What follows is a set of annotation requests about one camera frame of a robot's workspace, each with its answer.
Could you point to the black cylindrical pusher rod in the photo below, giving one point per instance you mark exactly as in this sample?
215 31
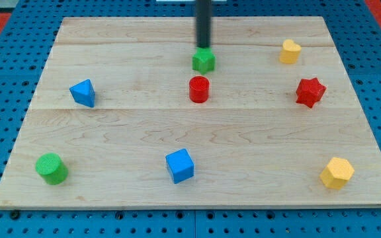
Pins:
203 13

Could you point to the green star block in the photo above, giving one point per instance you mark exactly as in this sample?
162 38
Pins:
203 60

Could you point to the red cylinder block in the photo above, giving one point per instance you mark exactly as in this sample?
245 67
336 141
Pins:
199 89

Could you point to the yellow heart block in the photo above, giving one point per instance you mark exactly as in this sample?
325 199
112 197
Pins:
290 52

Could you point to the red star block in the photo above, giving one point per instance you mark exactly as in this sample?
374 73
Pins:
309 92

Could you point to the light wooden board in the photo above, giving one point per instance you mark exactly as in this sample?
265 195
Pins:
253 147

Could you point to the blue triangle block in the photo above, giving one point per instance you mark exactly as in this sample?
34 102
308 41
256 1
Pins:
83 93

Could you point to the blue cube block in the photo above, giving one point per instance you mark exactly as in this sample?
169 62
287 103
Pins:
180 165

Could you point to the yellow hexagon block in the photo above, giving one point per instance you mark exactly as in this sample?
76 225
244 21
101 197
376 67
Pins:
337 173

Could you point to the green cylinder block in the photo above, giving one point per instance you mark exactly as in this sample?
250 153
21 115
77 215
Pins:
51 168

